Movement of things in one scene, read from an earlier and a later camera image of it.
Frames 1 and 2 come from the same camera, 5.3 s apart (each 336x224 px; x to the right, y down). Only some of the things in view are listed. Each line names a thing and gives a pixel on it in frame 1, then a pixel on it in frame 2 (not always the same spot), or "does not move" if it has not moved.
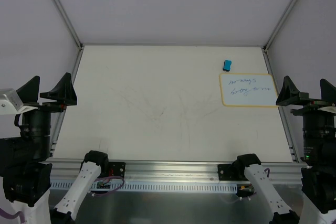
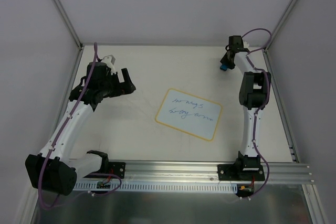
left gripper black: x=45 y=106 -> x=118 y=83
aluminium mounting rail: x=275 y=171 does not move
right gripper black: x=311 y=106 -> x=228 y=57
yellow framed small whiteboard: x=248 y=89 -> x=193 y=115
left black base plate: x=116 y=169 does not move
